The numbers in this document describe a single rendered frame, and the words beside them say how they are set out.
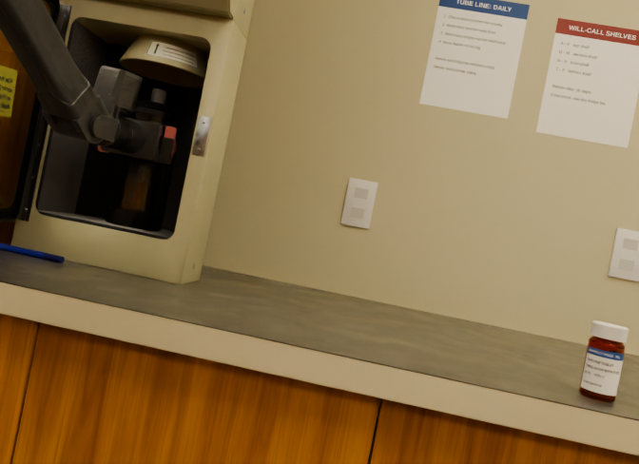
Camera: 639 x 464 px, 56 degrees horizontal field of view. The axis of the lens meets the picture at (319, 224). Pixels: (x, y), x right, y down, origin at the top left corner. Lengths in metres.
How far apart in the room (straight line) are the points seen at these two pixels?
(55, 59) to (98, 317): 0.35
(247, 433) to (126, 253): 0.44
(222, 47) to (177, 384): 0.58
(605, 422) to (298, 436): 0.36
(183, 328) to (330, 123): 0.84
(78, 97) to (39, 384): 0.40
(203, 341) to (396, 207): 0.80
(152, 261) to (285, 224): 0.47
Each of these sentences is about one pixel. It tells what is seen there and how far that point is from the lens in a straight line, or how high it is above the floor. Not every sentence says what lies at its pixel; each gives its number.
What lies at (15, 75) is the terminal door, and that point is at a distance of 1.09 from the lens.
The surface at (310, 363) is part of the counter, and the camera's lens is 0.73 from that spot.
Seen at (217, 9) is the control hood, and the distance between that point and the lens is 1.09.
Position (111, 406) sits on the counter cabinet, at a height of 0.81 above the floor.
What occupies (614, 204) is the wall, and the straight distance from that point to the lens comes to 1.54.
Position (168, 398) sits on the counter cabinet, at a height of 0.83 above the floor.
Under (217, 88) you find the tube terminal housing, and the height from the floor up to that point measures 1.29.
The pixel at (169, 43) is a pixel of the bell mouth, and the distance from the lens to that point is 1.16.
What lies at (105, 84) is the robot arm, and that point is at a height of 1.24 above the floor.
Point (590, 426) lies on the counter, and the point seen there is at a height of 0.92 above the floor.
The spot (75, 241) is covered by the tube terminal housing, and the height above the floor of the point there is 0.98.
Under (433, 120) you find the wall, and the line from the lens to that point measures 1.47.
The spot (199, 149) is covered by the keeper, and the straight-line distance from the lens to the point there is 1.06.
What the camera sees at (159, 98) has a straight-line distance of 1.21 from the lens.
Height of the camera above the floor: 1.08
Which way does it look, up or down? level
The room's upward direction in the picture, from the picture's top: 11 degrees clockwise
